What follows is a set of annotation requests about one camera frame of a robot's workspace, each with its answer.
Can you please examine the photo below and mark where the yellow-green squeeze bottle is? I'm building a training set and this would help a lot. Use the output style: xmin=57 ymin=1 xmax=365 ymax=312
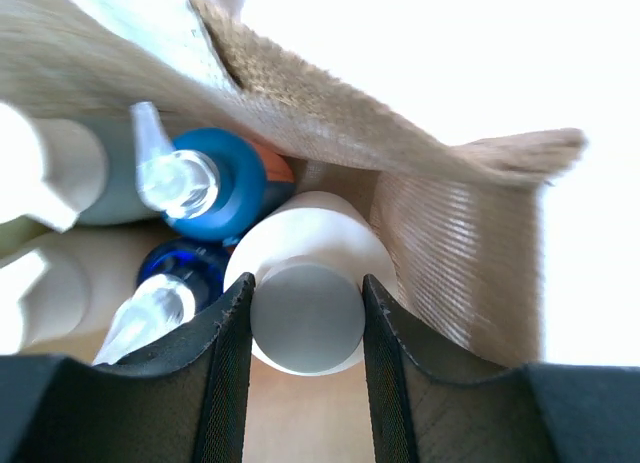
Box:
xmin=0 ymin=217 xmax=49 ymax=258

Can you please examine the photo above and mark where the grey-green pump bottle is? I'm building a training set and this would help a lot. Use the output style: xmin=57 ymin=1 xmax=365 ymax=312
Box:
xmin=1 ymin=102 xmax=158 ymax=233

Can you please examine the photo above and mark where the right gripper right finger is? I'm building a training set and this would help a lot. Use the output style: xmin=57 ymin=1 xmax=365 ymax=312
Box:
xmin=363 ymin=275 xmax=639 ymax=462

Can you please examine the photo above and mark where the white round cap bottle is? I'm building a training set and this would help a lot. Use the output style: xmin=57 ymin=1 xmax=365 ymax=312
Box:
xmin=224 ymin=191 xmax=399 ymax=377

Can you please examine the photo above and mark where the blue orange spray bottle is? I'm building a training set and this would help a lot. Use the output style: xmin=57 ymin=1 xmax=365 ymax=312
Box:
xmin=130 ymin=102 xmax=295 ymax=247

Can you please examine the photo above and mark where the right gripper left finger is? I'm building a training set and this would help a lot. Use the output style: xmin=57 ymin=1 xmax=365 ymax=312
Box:
xmin=1 ymin=273 xmax=255 ymax=462

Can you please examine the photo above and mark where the beige pump bottle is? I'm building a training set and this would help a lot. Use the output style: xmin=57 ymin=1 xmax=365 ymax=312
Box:
xmin=0 ymin=227 xmax=166 ymax=357

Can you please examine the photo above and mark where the burlap canvas tote bag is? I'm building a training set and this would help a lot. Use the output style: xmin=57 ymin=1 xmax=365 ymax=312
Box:
xmin=1 ymin=0 xmax=586 ymax=366

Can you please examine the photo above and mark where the dark blue spray bottle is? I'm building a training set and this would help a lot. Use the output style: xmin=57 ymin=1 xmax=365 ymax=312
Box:
xmin=93 ymin=238 xmax=230 ymax=365

